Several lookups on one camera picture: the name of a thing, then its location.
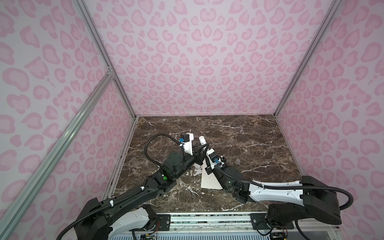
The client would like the black right corrugated cable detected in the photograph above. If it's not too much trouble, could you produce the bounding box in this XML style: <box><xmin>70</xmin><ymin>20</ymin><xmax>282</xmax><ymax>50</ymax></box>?
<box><xmin>211</xmin><ymin>164</ymin><xmax>354</xmax><ymax>211</ymax></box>

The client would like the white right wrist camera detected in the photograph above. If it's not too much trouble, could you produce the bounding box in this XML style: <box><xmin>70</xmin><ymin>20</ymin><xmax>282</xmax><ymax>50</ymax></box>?
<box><xmin>206</xmin><ymin>149</ymin><xmax>225</xmax><ymax>170</ymax></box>

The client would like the aluminium corner frame post left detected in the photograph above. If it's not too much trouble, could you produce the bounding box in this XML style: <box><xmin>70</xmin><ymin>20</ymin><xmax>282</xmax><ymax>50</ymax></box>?
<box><xmin>74</xmin><ymin>0</ymin><xmax>137</xmax><ymax>120</ymax></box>

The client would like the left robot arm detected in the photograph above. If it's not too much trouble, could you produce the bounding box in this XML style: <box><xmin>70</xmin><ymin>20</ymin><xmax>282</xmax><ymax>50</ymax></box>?
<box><xmin>73</xmin><ymin>144</ymin><xmax>207</xmax><ymax>240</ymax></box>

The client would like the metal base rail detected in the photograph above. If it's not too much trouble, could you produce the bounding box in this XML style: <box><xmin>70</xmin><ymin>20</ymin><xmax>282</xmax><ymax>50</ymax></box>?
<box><xmin>104</xmin><ymin>211</ymin><xmax>343</xmax><ymax>240</ymax></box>

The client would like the black left corrugated cable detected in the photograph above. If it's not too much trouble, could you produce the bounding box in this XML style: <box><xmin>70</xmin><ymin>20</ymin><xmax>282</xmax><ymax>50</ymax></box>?
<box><xmin>144</xmin><ymin>133</ymin><xmax>188</xmax><ymax>167</ymax></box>

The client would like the white glue stick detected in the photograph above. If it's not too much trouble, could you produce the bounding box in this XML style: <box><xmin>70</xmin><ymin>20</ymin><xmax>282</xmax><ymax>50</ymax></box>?
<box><xmin>199</xmin><ymin>136</ymin><xmax>209</xmax><ymax>151</ymax></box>

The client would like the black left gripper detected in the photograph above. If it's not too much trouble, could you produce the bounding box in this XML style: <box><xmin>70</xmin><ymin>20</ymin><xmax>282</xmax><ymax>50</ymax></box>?
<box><xmin>173</xmin><ymin>142</ymin><xmax>209</xmax><ymax>181</ymax></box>

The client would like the aluminium corner frame post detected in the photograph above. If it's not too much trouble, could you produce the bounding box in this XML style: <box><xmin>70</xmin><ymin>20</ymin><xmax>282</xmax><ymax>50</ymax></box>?
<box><xmin>274</xmin><ymin>0</ymin><xmax>344</xmax><ymax>119</ymax></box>
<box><xmin>74</xmin><ymin>0</ymin><xmax>137</xmax><ymax>120</ymax></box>

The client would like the aluminium diagonal frame bar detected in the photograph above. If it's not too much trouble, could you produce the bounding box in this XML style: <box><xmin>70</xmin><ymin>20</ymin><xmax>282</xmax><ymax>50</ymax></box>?
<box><xmin>1</xmin><ymin>73</ymin><xmax>114</xmax><ymax>240</ymax></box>

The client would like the aluminium corner frame post right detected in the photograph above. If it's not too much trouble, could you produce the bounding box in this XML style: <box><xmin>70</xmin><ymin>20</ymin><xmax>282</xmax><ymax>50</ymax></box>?
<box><xmin>274</xmin><ymin>0</ymin><xmax>344</xmax><ymax>119</ymax></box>

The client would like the black corrugated cable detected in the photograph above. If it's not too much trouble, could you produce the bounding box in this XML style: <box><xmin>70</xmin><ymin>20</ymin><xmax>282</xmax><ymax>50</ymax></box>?
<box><xmin>211</xmin><ymin>164</ymin><xmax>354</xmax><ymax>211</ymax></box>
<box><xmin>144</xmin><ymin>133</ymin><xmax>188</xmax><ymax>167</ymax></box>

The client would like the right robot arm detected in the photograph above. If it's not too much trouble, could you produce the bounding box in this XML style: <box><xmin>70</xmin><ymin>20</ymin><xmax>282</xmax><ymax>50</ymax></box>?
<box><xmin>206</xmin><ymin>165</ymin><xmax>342</xmax><ymax>225</ymax></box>

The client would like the cream white envelope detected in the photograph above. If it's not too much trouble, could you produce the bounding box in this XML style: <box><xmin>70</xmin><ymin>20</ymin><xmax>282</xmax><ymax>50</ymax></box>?
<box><xmin>201</xmin><ymin>161</ymin><xmax>223</xmax><ymax>190</ymax></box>

